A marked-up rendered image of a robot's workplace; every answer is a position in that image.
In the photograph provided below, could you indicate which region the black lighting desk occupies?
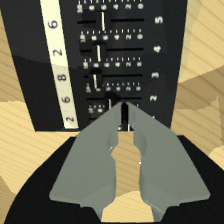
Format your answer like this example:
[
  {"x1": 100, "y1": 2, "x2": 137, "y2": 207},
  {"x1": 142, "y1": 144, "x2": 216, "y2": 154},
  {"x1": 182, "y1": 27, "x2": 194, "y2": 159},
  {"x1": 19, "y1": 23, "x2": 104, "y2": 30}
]
[{"x1": 0, "y1": 0, "x2": 188, "y2": 132}]

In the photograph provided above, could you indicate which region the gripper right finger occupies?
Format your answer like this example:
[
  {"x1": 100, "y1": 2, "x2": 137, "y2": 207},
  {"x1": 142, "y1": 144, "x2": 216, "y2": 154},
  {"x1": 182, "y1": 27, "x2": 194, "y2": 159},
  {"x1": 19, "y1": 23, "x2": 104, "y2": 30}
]
[{"x1": 124, "y1": 102, "x2": 224, "y2": 224}]

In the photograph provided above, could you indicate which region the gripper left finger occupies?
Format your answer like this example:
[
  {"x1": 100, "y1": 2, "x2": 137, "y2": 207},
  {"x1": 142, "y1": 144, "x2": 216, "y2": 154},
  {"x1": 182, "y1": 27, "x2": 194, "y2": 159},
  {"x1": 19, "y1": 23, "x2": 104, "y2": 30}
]
[{"x1": 4, "y1": 102, "x2": 124, "y2": 224}]

